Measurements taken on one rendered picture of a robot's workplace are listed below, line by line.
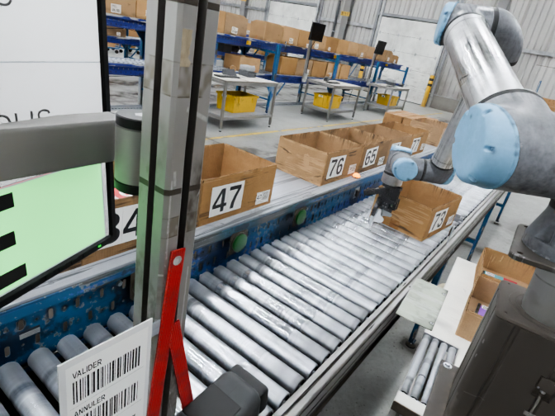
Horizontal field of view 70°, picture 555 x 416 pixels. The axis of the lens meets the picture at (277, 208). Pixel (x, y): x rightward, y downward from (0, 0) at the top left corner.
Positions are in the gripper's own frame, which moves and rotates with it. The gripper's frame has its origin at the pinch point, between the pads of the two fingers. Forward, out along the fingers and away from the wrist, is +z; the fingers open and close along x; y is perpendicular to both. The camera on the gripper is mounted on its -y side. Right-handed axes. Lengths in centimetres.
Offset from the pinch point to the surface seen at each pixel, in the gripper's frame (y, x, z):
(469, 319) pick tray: 52, -46, -2
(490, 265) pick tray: 50, 13, 2
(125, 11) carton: -480, 182, -63
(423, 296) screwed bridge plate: 36.1, -33.4, 5.0
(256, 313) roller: 2, -86, 6
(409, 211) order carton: 10.1, 14.0, -6.2
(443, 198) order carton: 15, 53, -7
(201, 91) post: 31, -144, -65
